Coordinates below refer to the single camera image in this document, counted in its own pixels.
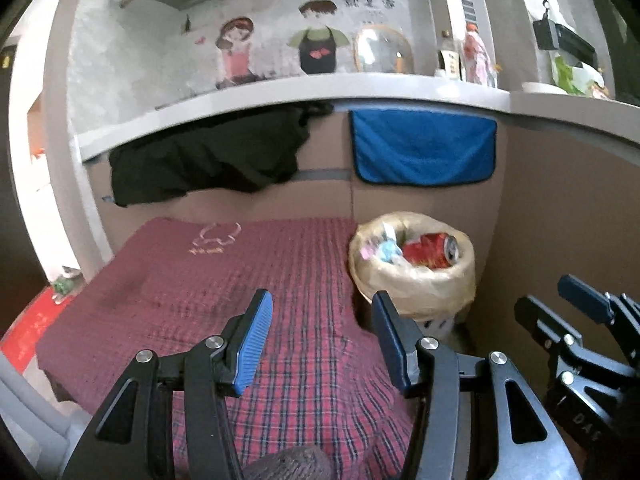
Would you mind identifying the black knife rack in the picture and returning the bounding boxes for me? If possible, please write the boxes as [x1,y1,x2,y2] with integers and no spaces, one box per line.
[532,0,599,69]

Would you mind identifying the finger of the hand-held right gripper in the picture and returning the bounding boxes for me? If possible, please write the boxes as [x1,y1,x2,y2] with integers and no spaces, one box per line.
[513,295,640,387]
[557,273,640,347]

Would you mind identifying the yellowish plastic bin liner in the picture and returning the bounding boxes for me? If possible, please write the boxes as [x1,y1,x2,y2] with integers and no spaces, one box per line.
[348,211,476,319]

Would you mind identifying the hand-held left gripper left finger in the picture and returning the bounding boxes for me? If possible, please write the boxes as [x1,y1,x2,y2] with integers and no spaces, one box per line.
[61,288,275,480]

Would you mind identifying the red drink can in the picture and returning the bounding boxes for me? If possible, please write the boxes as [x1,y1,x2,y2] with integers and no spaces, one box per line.
[402,232,460,270]

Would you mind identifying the dark sauce bottle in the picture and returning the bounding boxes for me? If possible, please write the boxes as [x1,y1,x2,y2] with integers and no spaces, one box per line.
[437,29,462,81]

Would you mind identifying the grey knit garment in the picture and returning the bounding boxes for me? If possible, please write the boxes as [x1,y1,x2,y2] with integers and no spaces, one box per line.
[244,444,334,480]

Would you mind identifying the blue towel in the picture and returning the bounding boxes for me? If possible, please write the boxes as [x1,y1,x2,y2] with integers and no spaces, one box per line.
[348,108,499,187]

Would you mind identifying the red floor mat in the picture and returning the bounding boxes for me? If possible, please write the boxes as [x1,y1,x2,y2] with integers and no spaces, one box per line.
[0,286,77,377]

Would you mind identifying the green white plastic bag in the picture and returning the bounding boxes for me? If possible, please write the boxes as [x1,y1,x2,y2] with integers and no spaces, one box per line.
[552,54,609,99]

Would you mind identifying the red plaid cloth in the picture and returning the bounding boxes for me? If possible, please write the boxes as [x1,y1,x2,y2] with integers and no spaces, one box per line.
[35,215,417,480]

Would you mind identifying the grey chair frame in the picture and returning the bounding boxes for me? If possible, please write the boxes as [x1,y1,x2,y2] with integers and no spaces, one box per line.
[0,350,92,480]

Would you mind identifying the red-wrapped plastic bottle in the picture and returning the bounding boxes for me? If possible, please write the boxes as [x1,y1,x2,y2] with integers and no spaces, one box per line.
[462,22,494,87]

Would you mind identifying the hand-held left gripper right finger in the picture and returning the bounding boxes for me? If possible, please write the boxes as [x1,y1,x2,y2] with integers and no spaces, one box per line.
[370,290,584,480]

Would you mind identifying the white blue wrapper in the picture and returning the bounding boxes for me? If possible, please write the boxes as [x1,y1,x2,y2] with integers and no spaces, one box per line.
[375,240,404,264]

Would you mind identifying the black cloth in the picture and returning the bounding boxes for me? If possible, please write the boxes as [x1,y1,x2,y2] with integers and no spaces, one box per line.
[108,102,334,207]

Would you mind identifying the dark refrigerator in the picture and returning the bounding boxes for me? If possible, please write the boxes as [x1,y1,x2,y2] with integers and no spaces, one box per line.
[0,42,31,322]

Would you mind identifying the cartoon wall sticker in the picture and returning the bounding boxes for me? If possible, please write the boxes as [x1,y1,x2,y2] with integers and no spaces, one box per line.
[180,0,402,92]

